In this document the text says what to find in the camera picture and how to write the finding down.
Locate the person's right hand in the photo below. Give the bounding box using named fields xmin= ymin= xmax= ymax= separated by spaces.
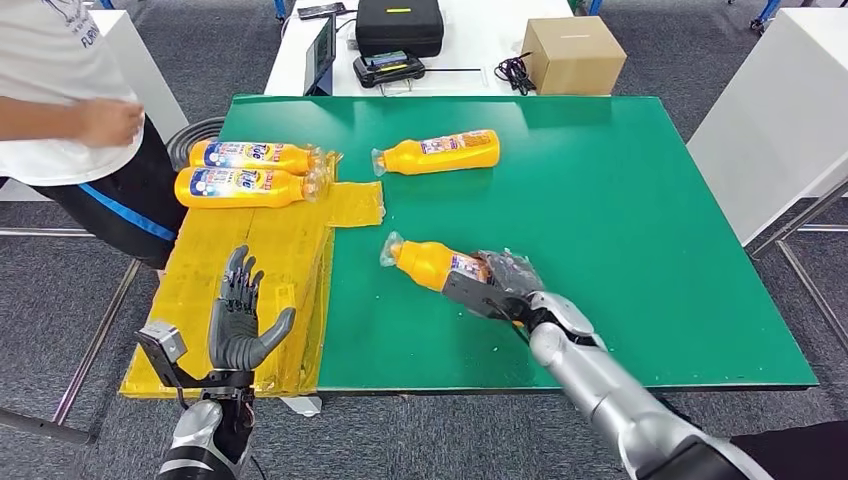
xmin=76 ymin=97 xmax=146 ymax=148

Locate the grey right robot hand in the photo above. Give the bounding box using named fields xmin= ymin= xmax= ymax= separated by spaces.
xmin=473 ymin=249 xmax=546 ymax=301

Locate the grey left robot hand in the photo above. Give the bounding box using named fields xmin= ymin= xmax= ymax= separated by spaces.
xmin=208 ymin=245 xmax=297 ymax=372

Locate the orange detergent bottle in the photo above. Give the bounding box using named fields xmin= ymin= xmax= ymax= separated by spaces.
xmin=370 ymin=129 xmax=502 ymax=178
xmin=188 ymin=140 xmax=327 ymax=177
xmin=379 ymin=231 xmax=495 ymax=296
xmin=174 ymin=166 xmax=331 ymax=211

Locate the white table foot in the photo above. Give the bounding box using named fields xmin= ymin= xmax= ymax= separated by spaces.
xmin=281 ymin=395 xmax=324 ymax=419

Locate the yellow plastic sheet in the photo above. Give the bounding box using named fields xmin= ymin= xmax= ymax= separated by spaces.
xmin=119 ymin=150 xmax=387 ymax=400

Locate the dark tablet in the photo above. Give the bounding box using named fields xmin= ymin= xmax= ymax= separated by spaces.
xmin=303 ymin=14 xmax=337 ymax=98

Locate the cardboard box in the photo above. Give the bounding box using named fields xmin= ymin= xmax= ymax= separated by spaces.
xmin=521 ymin=16 xmax=629 ymax=97

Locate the black handheld controller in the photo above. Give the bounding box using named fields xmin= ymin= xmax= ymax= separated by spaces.
xmin=352 ymin=50 xmax=427 ymax=90

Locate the black phone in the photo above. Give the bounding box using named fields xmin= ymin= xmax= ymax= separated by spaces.
xmin=297 ymin=1 xmax=348 ymax=21

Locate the white table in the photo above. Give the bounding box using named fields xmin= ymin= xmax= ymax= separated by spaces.
xmin=263 ymin=0 xmax=611 ymax=99

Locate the black carrying case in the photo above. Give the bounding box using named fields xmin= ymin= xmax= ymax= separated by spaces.
xmin=354 ymin=0 xmax=446 ymax=60

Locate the blue metal rack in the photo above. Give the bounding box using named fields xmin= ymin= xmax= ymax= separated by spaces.
xmin=750 ymin=0 xmax=784 ymax=32

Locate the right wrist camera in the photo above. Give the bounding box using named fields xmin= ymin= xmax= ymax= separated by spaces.
xmin=442 ymin=268 xmax=531 ymax=326

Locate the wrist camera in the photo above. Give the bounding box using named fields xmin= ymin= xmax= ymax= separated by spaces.
xmin=135 ymin=322 xmax=227 ymax=392
xmin=442 ymin=268 xmax=531 ymax=326

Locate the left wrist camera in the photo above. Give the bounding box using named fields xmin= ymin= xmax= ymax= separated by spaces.
xmin=135 ymin=322 xmax=227 ymax=392

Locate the steel table frame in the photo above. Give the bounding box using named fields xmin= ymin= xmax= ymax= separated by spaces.
xmin=0 ymin=227 xmax=144 ymax=446
xmin=748 ymin=175 xmax=848 ymax=352

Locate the black cable bundle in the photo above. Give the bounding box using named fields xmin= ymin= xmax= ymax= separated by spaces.
xmin=494 ymin=52 xmax=539 ymax=97

